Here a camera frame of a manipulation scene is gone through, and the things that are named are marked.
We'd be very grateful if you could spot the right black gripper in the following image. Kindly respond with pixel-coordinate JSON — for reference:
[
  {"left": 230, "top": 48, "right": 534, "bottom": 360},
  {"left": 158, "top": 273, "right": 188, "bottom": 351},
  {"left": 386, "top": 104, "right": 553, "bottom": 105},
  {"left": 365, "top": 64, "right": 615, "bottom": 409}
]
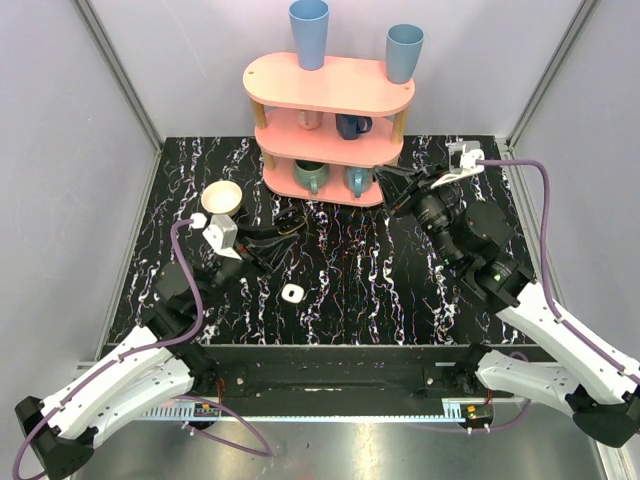
[{"left": 372, "top": 162, "right": 463, "bottom": 267}]

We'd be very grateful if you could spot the white earbud case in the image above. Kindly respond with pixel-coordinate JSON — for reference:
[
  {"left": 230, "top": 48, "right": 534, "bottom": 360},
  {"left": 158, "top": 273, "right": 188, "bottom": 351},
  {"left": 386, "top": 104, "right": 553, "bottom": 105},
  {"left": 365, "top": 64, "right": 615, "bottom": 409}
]
[{"left": 281, "top": 283, "right": 305, "bottom": 304}]

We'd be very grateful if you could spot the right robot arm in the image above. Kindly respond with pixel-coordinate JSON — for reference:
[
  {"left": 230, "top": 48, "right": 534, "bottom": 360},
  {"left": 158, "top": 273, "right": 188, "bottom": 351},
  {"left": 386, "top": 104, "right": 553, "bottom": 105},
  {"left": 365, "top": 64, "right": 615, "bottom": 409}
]
[{"left": 374, "top": 166, "right": 639, "bottom": 448}]

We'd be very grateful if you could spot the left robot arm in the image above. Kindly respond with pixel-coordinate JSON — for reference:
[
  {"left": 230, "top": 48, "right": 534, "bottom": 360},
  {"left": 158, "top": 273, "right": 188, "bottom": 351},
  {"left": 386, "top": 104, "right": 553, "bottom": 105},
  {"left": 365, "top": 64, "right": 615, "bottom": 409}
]
[{"left": 11, "top": 214, "right": 303, "bottom": 479}]

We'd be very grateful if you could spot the light blue butterfly mug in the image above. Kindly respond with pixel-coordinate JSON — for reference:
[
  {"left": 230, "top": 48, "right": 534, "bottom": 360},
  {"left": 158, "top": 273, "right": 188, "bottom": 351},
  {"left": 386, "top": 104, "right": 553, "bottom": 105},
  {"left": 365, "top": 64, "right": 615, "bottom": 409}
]
[{"left": 344, "top": 166, "right": 373, "bottom": 199}]

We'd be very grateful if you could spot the cream ceramic bowl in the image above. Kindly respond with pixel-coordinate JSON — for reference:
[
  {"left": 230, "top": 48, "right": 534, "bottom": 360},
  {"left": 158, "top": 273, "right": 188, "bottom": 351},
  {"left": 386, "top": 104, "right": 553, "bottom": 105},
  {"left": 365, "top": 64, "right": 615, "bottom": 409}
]
[{"left": 200, "top": 180, "right": 243, "bottom": 217}]

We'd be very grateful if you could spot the dark blue mug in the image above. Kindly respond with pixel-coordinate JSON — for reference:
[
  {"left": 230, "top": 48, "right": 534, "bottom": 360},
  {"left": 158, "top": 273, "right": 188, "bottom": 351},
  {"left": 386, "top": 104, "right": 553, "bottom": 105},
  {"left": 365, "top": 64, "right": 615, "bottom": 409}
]
[{"left": 335, "top": 114, "right": 373, "bottom": 141}]

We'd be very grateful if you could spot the green glazed mug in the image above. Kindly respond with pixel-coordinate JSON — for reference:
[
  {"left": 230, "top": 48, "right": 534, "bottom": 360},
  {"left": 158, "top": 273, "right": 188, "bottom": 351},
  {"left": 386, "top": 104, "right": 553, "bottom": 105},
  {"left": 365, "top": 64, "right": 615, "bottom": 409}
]
[{"left": 294, "top": 160, "right": 330, "bottom": 195}]

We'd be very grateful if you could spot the pink three-tier wooden shelf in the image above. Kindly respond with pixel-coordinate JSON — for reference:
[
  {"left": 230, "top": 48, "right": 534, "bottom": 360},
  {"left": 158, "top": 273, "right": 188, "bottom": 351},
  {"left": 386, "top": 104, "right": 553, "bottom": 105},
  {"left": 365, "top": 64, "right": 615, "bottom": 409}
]
[{"left": 243, "top": 52, "right": 415, "bottom": 207}]

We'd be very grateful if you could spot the pink mug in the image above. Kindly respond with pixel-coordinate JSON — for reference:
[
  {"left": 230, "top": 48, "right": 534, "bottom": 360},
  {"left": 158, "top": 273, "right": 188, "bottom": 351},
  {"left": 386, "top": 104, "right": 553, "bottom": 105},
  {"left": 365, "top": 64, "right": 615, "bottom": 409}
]
[{"left": 298, "top": 110, "right": 323, "bottom": 130}]

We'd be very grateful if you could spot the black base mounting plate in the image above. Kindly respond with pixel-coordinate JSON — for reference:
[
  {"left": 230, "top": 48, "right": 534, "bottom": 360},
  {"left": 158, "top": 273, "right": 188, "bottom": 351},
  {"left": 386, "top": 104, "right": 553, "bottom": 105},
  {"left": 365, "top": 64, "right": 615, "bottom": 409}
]
[{"left": 190, "top": 346, "right": 486, "bottom": 422}]

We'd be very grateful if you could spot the right blue plastic tumbler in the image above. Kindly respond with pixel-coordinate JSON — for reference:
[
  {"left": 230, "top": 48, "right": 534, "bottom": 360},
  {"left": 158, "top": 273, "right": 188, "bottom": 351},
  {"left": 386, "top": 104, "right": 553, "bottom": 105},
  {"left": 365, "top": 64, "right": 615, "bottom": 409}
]
[{"left": 385, "top": 24, "right": 424, "bottom": 84}]

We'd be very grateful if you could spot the blue plastic tumbler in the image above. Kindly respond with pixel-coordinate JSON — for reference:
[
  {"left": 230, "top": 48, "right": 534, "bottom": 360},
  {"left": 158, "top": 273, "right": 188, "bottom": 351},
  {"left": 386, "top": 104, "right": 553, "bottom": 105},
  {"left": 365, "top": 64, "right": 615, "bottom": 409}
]
[
  {"left": 288, "top": 0, "right": 330, "bottom": 71},
  {"left": 385, "top": 24, "right": 424, "bottom": 84}
]

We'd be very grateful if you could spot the left blue plastic tumbler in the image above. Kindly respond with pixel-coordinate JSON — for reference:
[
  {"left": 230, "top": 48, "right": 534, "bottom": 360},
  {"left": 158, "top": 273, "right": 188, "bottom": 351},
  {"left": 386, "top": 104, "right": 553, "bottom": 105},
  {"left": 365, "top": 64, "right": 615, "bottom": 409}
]
[{"left": 288, "top": 0, "right": 330, "bottom": 71}]

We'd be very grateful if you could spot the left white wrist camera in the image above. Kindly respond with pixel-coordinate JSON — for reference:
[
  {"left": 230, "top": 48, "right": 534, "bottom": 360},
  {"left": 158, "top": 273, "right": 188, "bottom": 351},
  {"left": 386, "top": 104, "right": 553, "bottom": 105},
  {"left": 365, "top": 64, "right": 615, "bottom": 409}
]
[{"left": 190, "top": 213, "right": 241, "bottom": 260}]

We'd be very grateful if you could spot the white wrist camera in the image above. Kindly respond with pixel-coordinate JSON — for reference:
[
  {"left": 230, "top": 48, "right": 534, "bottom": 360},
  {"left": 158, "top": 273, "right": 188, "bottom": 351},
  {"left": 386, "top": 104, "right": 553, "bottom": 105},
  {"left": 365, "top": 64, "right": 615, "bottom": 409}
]
[
  {"left": 431, "top": 140, "right": 485, "bottom": 190},
  {"left": 190, "top": 213, "right": 241, "bottom": 260}
]

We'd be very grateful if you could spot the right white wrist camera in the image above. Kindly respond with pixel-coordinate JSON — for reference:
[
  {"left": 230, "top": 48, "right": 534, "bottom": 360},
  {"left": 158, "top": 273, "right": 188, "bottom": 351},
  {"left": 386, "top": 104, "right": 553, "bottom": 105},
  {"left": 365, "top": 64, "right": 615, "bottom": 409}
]
[{"left": 431, "top": 140, "right": 485, "bottom": 190}]

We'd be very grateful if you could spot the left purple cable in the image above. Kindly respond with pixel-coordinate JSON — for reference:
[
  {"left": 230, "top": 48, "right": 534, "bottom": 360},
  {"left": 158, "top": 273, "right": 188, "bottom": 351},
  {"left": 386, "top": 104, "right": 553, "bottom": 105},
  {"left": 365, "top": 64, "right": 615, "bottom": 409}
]
[{"left": 10, "top": 217, "right": 274, "bottom": 480}]

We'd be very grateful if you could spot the purple cable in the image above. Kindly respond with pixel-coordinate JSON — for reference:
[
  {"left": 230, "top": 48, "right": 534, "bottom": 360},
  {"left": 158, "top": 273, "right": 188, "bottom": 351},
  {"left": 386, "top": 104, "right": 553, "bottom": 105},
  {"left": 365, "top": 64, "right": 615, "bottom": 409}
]
[
  {"left": 10, "top": 217, "right": 274, "bottom": 480},
  {"left": 424, "top": 158, "right": 640, "bottom": 435}
]

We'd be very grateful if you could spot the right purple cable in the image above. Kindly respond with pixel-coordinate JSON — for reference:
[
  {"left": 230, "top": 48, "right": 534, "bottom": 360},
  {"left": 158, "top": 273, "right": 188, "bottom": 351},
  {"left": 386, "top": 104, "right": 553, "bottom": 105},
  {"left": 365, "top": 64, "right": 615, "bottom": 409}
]
[{"left": 424, "top": 158, "right": 640, "bottom": 435}]

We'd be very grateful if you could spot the aluminium rail frame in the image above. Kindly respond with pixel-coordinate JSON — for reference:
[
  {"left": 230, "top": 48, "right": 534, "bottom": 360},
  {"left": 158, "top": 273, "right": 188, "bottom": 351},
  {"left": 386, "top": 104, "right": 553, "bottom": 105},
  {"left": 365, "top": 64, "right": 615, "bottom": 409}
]
[{"left": 64, "top": 362, "right": 614, "bottom": 436}]

